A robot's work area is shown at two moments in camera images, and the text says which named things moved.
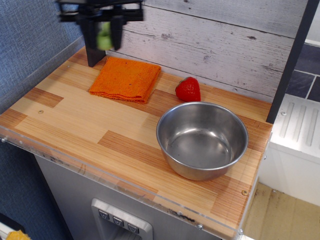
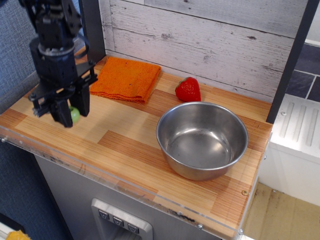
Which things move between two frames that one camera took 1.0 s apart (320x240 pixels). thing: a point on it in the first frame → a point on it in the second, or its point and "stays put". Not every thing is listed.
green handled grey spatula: (104, 37) → (75, 114)
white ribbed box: (291, 164) stays put
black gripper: (88, 13) → (58, 72)
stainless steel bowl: (200, 140) stays put
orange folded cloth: (126, 80) stays put
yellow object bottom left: (17, 235) stays put
